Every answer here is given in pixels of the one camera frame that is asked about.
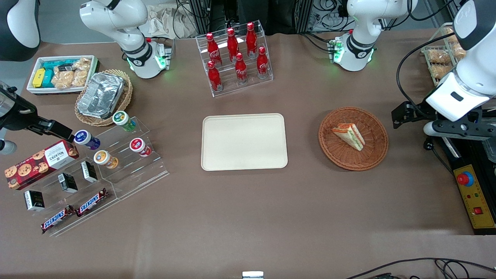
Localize clear acrylic snack stand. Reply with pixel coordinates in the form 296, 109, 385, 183
9, 154, 119, 238

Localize black power cable with plug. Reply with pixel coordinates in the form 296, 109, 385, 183
422, 136, 456, 176

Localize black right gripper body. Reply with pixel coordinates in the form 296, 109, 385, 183
0, 90, 38, 132

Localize red lid snack cup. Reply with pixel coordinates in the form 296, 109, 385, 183
129, 137, 152, 157

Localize black appliance housing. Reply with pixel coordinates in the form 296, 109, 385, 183
434, 136, 496, 236

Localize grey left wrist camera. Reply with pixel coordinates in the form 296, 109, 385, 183
423, 121, 441, 137

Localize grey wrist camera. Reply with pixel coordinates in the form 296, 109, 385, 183
0, 139, 18, 156
423, 121, 441, 137

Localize orange snack cup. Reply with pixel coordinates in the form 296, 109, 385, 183
93, 150, 119, 170

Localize dark clothed person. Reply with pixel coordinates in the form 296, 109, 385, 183
237, 0, 298, 35

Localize clear acrylic bottle rack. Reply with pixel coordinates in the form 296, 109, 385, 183
195, 20, 274, 98

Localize round brown wicker basket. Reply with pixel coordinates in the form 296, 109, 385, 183
318, 107, 389, 172

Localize yellow control panel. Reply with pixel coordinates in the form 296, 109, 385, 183
453, 164, 496, 230

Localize Snickers chocolate bar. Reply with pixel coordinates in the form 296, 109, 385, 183
76, 188, 109, 218
40, 205, 76, 234

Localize blue lid snack cup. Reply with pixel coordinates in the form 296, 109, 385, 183
73, 129, 101, 151

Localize tan oval wicker basket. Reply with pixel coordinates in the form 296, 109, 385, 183
74, 69, 134, 127

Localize red cola bottle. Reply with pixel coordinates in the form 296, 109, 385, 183
234, 53, 249, 85
245, 22, 258, 59
205, 33, 222, 66
256, 47, 270, 79
207, 61, 224, 93
226, 28, 240, 63

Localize white rectangular plastic bin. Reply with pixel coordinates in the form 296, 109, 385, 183
26, 55, 100, 96

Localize green lid snack cup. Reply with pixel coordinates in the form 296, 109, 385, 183
112, 110, 137, 133

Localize aluminium foil container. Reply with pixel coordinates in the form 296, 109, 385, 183
76, 72, 126, 120

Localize red Walkers cookie box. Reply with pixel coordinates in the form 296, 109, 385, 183
4, 139, 80, 191

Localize yellow snack box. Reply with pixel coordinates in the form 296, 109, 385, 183
32, 68, 47, 88

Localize white wire shelf rack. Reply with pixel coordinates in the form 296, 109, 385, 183
420, 22, 467, 90

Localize teal snack box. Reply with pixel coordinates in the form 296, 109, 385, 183
41, 60, 80, 88

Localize beige rectangular serving tray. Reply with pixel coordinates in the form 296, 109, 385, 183
201, 113, 289, 172

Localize red emergency stop button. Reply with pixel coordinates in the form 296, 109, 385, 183
456, 171, 475, 187

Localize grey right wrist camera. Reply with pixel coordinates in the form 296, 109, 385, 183
0, 139, 18, 156

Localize black floor cables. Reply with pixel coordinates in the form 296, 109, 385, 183
345, 257, 496, 279

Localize triangular sandwich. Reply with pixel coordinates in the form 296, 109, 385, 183
331, 123, 366, 152

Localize clear acrylic cup stand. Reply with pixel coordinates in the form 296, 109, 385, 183
74, 115, 170, 200

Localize small black carton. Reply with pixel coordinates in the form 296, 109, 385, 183
24, 189, 45, 212
57, 172, 79, 194
80, 160, 98, 183

